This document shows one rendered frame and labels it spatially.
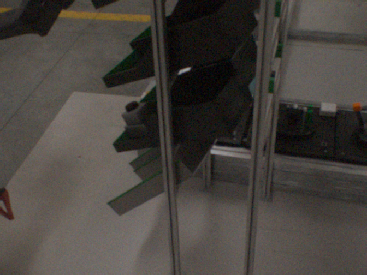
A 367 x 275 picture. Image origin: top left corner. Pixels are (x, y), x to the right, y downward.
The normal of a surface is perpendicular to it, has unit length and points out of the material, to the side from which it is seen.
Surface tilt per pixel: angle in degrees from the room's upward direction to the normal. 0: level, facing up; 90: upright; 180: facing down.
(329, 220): 0
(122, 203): 90
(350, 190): 90
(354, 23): 0
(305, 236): 0
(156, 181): 90
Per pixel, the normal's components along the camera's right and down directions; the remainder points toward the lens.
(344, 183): -0.26, 0.59
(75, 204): -0.04, -0.79
